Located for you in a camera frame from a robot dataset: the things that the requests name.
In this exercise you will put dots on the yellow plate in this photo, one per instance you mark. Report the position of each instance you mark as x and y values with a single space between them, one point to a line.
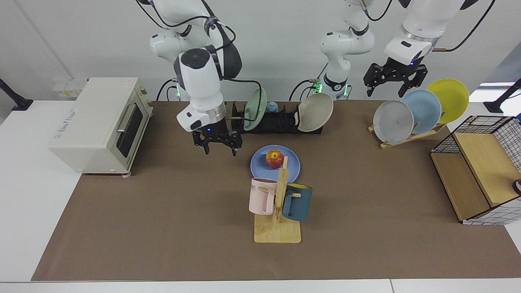
449 97

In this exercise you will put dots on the grey plate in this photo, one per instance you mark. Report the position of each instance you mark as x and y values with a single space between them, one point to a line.
392 122

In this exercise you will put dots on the pale green plate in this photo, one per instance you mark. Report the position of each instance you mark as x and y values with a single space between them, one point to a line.
255 108

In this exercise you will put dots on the wooden cup stand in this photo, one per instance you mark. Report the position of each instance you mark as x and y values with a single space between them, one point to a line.
276 234

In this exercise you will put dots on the wooden plate rack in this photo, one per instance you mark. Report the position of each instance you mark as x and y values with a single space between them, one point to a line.
407 139

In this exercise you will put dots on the black dish rack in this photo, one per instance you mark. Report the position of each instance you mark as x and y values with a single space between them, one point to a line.
281 122

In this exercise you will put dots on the small blue round thing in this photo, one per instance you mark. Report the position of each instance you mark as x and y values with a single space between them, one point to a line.
272 107

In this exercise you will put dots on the pale toaster oven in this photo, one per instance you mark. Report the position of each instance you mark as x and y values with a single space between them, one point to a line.
89 126

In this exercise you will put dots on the dark teal mug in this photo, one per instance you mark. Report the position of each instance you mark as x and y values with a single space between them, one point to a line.
299 203

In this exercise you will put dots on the brown table cloth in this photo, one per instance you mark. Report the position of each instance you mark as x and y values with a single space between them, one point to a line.
163 236

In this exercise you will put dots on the light blue plate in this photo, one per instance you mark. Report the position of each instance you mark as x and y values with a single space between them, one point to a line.
423 110

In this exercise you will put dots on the pink mug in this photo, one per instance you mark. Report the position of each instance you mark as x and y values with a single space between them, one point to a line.
260 199

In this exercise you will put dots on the white wall socket box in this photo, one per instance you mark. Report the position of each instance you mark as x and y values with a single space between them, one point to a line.
69 88

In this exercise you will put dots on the beige plate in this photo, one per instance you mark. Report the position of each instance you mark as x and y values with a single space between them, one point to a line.
315 112

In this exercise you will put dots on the red yellow apple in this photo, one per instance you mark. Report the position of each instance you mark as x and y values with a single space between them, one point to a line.
274 159

